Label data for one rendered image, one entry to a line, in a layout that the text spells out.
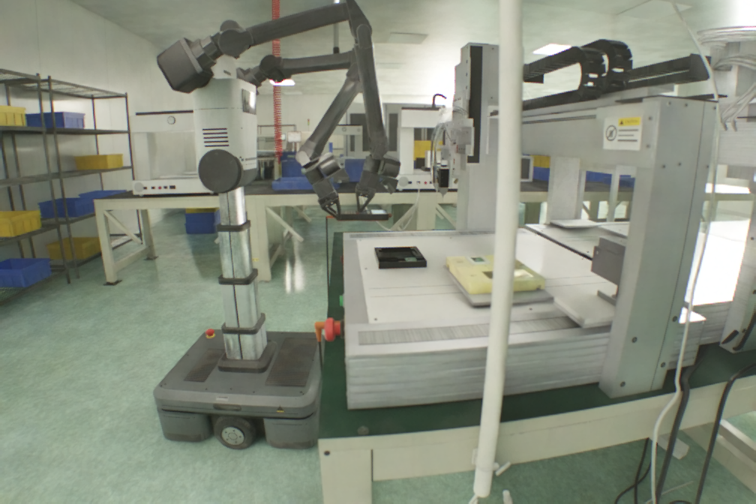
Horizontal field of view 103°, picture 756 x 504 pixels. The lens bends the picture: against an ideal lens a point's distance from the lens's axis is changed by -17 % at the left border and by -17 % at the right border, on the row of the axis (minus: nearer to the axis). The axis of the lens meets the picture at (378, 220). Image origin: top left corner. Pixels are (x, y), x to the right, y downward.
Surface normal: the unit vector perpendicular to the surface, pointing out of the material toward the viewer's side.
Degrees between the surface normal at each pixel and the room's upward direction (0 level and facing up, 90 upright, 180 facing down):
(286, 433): 90
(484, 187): 90
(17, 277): 90
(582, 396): 0
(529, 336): 0
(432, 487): 0
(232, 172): 90
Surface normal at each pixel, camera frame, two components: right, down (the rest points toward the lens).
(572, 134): -0.99, 0.02
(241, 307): 0.00, 0.21
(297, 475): 0.00, -0.98
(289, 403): 0.00, -0.54
